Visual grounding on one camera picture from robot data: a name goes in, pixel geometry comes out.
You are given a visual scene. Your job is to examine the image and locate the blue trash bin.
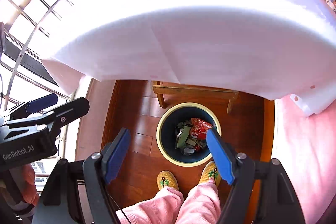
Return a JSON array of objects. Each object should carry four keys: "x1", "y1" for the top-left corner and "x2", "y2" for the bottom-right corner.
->
[{"x1": 156, "y1": 102, "x2": 221, "y2": 167}]

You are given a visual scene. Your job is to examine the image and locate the wooden stool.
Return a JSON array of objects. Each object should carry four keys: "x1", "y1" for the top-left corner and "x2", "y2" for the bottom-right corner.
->
[{"x1": 152, "y1": 81, "x2": 239, "y2": 114}]

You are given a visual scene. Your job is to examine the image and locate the pink pants legs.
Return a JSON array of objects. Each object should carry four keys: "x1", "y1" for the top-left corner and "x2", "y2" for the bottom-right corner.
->
[{"x1": 116, "y1": 178, "x2": 221, "y2": 223}]

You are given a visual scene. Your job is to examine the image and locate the left hand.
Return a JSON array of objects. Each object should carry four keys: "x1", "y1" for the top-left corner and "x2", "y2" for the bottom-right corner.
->
[{"x1": 21, "y1": 164, "x2": 39, "y2": 206}]

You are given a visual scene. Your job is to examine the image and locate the pink blanket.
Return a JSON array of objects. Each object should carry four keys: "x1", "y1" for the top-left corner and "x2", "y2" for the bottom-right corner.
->
[{"x1": 272, "y1": 97, "x2": 335, "y2": 223}]

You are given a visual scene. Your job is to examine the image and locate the cartoon print bed sheet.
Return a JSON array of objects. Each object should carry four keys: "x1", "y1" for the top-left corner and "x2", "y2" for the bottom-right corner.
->
[{"x1": 41, "y1": 0, "x2": 335, "y2": 115}]

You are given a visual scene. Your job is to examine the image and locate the red wrapper in bin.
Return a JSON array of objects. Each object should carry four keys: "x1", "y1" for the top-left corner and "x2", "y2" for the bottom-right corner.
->
[{"x1": 189, "y1": 118, "x2": 213, "y2": 140}]

